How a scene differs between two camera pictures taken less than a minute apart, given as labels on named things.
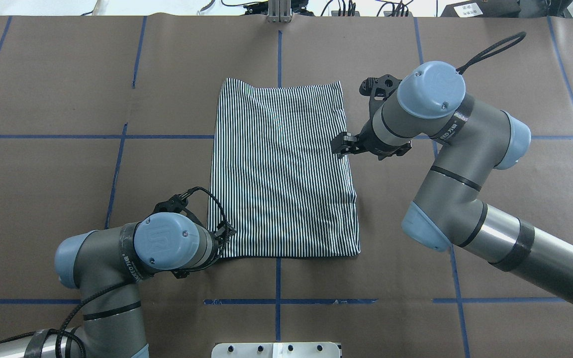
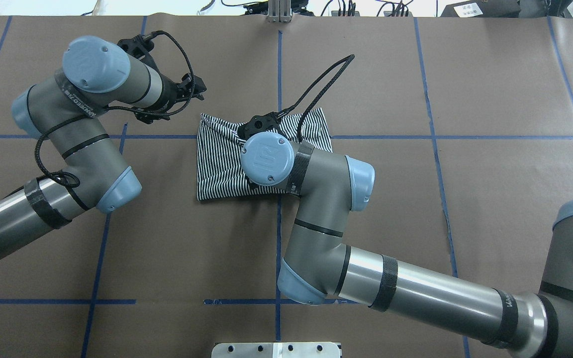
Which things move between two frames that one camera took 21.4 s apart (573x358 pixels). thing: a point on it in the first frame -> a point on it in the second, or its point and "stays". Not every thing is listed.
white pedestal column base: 276,350 stays
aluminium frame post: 279,11 stays
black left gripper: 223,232 -> 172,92
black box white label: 483,9 stays
